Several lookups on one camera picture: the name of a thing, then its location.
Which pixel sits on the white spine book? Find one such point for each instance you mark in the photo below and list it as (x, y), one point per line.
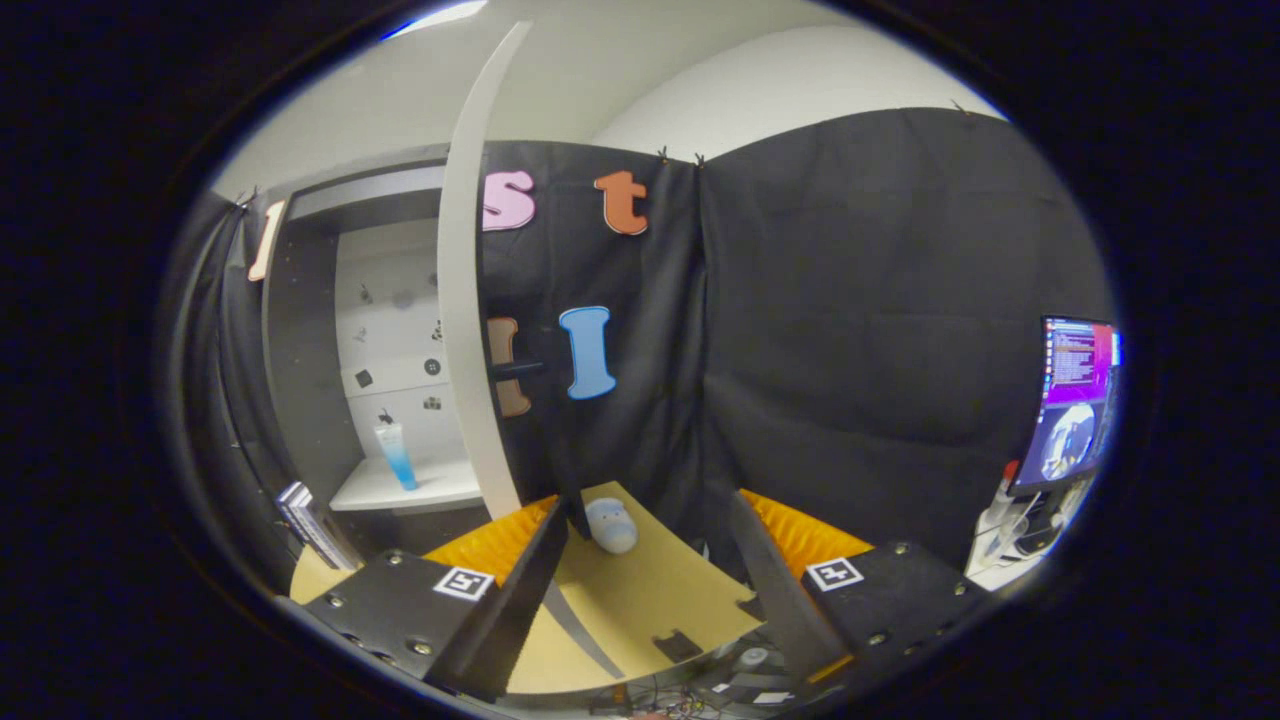
(312, 525)

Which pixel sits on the grey cabinet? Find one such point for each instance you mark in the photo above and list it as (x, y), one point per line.
(300, 380)

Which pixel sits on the pale blue round object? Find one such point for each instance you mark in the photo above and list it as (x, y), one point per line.
(611, 528)

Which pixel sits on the white bottle red cap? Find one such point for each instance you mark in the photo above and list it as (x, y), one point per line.
(1003, 495)

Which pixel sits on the computer monitor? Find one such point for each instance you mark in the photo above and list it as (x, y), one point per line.
(1075, 400)

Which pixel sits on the white cabinet door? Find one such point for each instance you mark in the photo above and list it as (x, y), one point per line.
(458, 330)

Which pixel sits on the black backdrop cloth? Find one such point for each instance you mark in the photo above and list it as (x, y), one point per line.
(850, 350)

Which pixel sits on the white and blue tube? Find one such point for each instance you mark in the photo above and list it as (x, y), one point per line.
(398, 460)

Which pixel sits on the white side desk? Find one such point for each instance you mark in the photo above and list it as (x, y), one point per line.
(1000, 572)

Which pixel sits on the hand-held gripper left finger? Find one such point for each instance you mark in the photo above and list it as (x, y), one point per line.
(515, 610)

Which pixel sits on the grey cover book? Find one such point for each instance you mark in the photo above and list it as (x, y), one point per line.
(325, 530)

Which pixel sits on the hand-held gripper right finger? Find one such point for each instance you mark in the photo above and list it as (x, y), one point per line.
(780, 600)

